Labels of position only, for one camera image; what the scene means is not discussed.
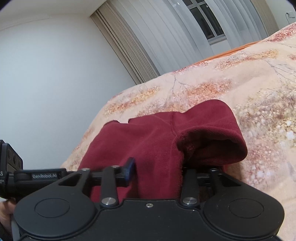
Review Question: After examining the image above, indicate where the dark red knit shirt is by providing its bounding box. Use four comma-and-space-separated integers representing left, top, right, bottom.
80, 100, 247, 199

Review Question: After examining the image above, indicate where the person's left hand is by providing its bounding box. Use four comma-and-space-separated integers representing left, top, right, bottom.
0, 200, 16, 241

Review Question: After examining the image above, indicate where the beige drape left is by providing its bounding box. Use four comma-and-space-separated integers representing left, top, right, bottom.
90, 1, 159, 84

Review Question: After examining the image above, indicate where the beige drape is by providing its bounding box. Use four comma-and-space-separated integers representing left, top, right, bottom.
251, 0, 279, 36
90, 1, 159, 84

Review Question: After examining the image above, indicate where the orange bed sheet edge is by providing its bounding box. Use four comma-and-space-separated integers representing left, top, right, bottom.
193, 41, 259, 65

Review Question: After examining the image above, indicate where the white sheer curtain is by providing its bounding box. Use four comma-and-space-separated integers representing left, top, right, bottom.
107, 1, 268, 75

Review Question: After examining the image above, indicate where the floral beige bedspread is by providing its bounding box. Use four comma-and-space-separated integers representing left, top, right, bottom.
62, 24, 295, 240

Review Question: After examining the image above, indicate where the white framed window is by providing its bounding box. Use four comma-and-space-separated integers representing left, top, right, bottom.
183, 0, 226, 45

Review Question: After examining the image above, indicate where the beige drape right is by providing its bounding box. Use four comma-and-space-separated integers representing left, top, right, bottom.
251, 0, 279, 36

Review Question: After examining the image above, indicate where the wall socket with cable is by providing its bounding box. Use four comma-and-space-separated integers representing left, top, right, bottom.
285, 11, 295, 24

